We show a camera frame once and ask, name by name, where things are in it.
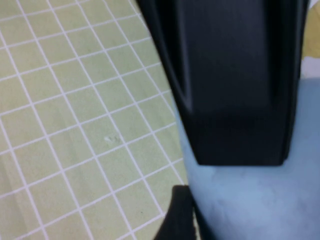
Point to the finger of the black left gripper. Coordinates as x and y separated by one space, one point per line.
237 75

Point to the light blue plastic cup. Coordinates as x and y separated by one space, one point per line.
250 200

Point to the green checkered table cloth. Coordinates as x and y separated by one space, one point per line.
75 100

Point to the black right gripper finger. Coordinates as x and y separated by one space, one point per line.
178 215

